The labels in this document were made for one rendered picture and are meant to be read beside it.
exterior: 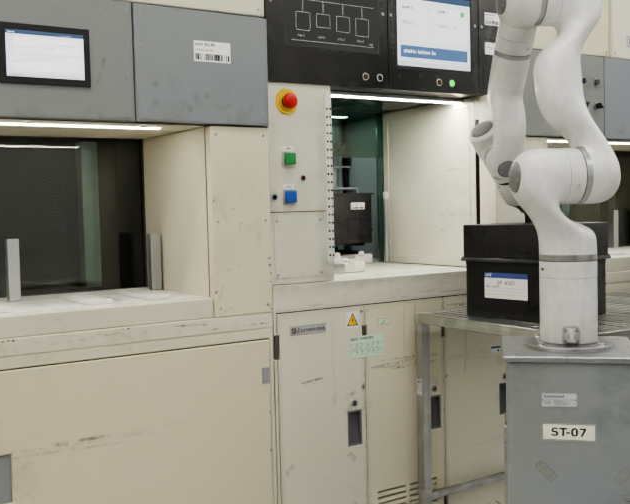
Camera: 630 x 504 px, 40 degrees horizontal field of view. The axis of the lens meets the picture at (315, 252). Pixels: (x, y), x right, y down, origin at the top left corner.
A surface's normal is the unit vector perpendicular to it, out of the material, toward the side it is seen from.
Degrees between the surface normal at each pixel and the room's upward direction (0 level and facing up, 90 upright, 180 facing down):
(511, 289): 90
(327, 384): 90
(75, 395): 90
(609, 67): 90
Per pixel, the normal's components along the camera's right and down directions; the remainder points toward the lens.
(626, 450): -0.21, 0.06
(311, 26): 0.55, 0.03
